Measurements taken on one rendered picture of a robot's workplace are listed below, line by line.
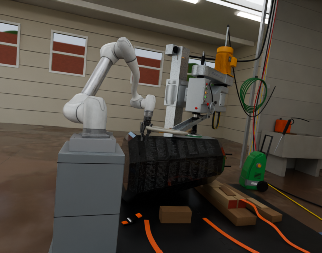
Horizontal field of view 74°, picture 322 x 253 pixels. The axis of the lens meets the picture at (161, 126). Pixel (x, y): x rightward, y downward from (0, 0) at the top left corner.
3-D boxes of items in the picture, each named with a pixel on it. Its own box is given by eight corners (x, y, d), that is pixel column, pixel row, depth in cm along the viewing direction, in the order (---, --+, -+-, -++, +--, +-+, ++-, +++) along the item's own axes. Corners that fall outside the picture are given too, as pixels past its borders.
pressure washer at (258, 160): (257, 184, 363) (265, 133, 355) (268, 192, 329) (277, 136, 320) (236, 182, 362) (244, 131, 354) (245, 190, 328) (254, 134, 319)
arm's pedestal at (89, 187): (123, 274, 143) (134, 157, 135) (38, 286, 127) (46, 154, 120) (115, 230, 190) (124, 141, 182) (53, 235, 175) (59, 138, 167)
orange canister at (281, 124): (271, 131, 480) (273, 117, 477) (288, 133, 495) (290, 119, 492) (279, 133, 459) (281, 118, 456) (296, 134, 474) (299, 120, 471)
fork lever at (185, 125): (197, 116, 298) (197, 112, 296) (210, 118, 286) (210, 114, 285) (168, 131, 246) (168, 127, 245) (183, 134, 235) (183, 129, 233)
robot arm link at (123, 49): (140, 54, 180) (128, 55, 187) (131, 33, 169) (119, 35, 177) (131, 62, 172) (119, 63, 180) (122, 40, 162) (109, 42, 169)
